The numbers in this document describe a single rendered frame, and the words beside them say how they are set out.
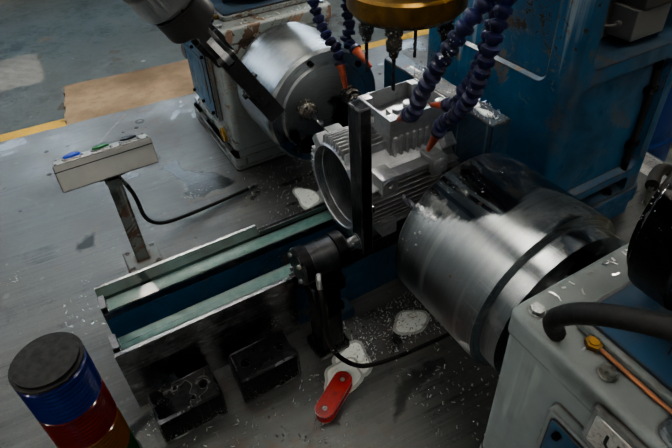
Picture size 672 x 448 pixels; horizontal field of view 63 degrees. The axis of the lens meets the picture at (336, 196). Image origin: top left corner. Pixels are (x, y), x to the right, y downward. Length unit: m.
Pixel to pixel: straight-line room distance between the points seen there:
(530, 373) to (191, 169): 1.03
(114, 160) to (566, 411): 0.81
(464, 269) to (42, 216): 1.04
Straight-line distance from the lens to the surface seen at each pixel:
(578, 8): 0.89
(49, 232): 1.39
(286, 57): 1.09
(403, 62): 1.07
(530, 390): 0.64
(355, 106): 0.71
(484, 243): 0.68
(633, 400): 0.56
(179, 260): 1.00
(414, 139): 0.93
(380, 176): 0.88
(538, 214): 0.69
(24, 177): 1.61
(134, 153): 1.06
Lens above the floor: 1.60
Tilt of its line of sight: 39 degrees down
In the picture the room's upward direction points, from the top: 4 degrees counter-clockwise
